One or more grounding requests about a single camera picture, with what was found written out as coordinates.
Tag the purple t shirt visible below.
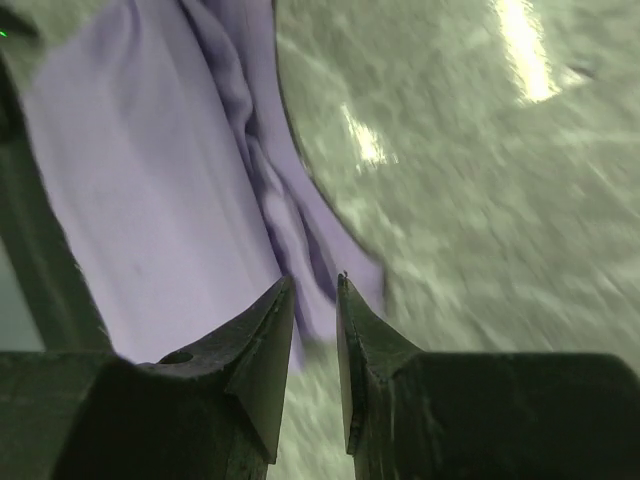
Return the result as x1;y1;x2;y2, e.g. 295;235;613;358
24;1;384;368

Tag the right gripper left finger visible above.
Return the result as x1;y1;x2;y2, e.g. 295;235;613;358
1;277;295;479

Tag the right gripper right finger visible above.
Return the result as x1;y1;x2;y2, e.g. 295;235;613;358
336;275;639;479

